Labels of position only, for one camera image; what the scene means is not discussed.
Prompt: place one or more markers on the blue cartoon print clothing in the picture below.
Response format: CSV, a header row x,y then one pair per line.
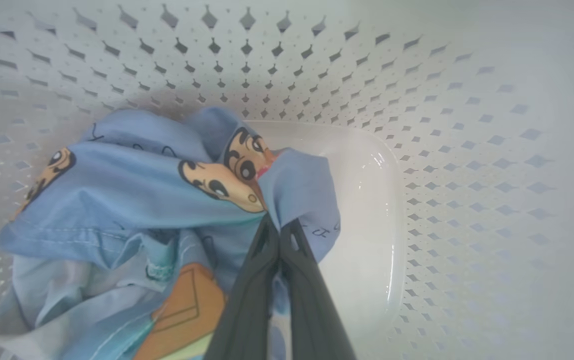
x,y
117,200

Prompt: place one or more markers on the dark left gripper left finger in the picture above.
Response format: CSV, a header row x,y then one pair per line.
x,y
249,310

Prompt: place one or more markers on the cream perforated laundry basket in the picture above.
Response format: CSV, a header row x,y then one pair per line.
x,y
467,150

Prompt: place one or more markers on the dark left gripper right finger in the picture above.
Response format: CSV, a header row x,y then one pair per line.
x,y
312,315

